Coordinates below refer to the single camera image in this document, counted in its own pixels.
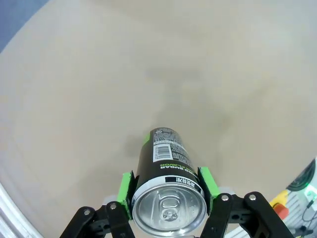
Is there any aluminium frame rail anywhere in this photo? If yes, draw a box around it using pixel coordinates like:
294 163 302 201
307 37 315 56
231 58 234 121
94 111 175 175
0 182 43 238

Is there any red emergency stop button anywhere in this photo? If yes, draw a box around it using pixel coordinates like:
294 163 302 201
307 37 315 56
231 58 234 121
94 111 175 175
269 189 291 219

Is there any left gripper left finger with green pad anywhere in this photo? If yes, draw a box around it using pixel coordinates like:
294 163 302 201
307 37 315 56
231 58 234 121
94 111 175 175
59 171 136 238

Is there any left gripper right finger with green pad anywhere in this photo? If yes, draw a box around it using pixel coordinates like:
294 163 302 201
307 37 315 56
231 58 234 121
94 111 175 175
197 166 296 238

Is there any black can with green patch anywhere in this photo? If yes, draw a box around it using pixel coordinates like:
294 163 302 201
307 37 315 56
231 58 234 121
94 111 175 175
132 126 208 231

